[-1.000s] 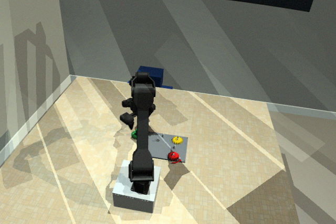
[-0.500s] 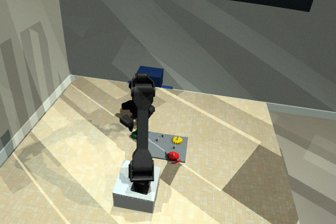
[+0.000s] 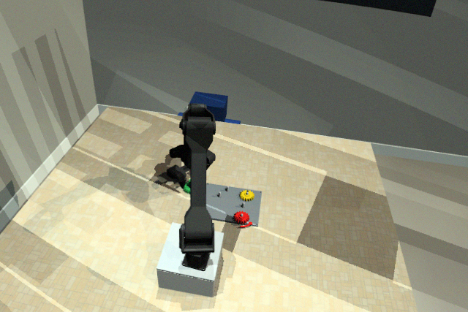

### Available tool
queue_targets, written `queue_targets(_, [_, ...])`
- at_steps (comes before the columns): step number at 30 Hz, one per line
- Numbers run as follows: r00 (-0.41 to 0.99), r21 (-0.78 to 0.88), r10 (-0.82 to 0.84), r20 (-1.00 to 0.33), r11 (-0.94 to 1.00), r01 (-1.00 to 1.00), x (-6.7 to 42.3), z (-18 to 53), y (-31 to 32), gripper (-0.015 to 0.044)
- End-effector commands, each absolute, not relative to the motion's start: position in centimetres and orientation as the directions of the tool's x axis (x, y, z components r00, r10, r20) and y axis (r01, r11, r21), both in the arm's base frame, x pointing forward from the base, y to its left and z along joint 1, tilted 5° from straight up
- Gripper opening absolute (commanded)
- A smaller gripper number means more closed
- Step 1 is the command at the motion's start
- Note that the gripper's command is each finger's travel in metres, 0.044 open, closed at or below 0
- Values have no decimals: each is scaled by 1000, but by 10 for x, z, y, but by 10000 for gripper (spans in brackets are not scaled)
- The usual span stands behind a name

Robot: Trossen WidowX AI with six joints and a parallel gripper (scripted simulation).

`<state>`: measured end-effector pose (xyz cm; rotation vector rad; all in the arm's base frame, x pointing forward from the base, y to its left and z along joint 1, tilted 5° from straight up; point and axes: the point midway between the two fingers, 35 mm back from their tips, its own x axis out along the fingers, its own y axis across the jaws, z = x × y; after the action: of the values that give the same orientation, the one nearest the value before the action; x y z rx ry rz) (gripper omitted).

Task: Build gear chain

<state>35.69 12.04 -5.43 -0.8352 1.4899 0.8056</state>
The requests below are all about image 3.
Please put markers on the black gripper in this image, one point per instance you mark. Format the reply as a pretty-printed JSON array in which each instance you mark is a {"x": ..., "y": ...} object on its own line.
[{"x": 178, "y": 173}]

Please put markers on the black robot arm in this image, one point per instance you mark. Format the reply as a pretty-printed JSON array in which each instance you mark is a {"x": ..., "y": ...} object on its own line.
[{"x": 196, "y": 235}]

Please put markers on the yellow gear with black stripe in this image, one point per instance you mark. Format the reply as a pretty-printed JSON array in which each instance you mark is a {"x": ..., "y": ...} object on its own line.
[{"x": 247, "y": 197}]

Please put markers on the green gear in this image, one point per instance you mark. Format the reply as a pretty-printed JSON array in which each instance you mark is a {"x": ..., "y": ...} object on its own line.
[{"x": 187, "y": 187}]

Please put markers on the red gear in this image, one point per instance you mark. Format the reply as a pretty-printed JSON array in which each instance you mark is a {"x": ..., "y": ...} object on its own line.
[{"x": 240, "y": 219}]

